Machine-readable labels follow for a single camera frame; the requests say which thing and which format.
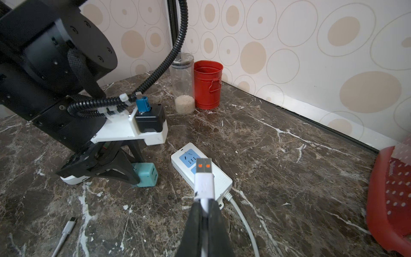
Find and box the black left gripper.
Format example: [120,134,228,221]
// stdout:
[57,140,144,185]

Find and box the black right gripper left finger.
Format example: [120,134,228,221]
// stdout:
[175,201,203,257]

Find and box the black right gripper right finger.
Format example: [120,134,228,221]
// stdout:
[207,200,235,257]

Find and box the teal USB wall charger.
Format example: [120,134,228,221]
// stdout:
[132,163,158,187]

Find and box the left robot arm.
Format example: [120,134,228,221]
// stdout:
[1,1,188,187]

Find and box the white power strip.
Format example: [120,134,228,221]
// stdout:
[171,142,233,209]

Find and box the white earbud charging case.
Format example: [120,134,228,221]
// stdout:
[61,176,90,185]

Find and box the red metal cup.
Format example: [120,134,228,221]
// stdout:
[194,60,224,110]

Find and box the red chrome toaster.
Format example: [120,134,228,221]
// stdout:
[366,137,411,257]

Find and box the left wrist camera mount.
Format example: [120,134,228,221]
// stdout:
[91,92,168,146]

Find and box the white power strip cable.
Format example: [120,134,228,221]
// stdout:
[224,191,261,257]

